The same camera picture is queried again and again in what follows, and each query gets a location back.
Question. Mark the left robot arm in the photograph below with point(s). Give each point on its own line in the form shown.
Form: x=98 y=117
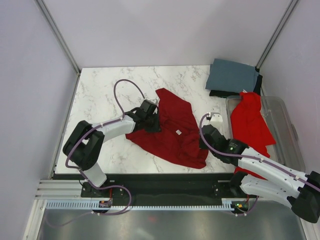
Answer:
x=83 y=147

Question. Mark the white slotted cable duct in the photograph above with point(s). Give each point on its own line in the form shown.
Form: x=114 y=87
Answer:
x=99 y=205

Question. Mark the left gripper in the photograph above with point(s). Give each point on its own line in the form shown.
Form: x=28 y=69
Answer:
x=156 y=127

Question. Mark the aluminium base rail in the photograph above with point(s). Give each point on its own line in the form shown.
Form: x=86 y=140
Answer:
x=66 y=188

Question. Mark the clear plastic bin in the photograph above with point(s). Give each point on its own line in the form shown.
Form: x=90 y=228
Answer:
x=286 y=151

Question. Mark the folded black t-shirt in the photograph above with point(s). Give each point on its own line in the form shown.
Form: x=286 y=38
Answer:
x=225 y=94

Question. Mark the aluminium frame post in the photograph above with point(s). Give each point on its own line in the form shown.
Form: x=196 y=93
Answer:
x=277 y=32
x=58 y=35

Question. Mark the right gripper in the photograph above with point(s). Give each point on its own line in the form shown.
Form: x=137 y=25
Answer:
x=201 y=146

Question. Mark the bright red t-shirt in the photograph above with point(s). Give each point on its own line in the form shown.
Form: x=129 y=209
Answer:
x=248 y=125

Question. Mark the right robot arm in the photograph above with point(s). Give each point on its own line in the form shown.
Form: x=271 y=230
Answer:
x=263 y=177

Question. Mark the right aluminium frame post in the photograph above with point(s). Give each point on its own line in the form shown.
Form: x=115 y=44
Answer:
x=277 y=32

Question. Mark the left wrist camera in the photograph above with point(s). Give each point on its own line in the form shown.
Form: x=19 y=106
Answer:
x=148 y=107

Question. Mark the dark red t-shirt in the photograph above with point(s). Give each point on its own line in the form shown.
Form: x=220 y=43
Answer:
x=179 y=138

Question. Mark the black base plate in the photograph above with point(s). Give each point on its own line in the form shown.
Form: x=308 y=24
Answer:
x=184 y=188

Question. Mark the left aluminium frame post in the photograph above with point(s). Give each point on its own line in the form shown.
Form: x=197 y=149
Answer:
x=58 y=35

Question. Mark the folded grey-blue t-shirt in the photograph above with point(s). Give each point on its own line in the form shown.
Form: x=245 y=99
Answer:
x=230 y=76

